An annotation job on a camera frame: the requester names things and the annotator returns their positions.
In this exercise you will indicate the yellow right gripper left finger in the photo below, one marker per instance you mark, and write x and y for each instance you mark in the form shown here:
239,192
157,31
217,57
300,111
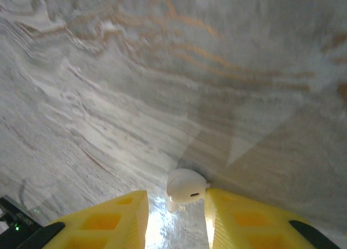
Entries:
108,232

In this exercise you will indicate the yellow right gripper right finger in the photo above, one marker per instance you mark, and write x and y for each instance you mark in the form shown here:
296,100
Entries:
244,232

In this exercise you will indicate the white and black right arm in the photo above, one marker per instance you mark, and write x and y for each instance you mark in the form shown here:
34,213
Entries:
13,227

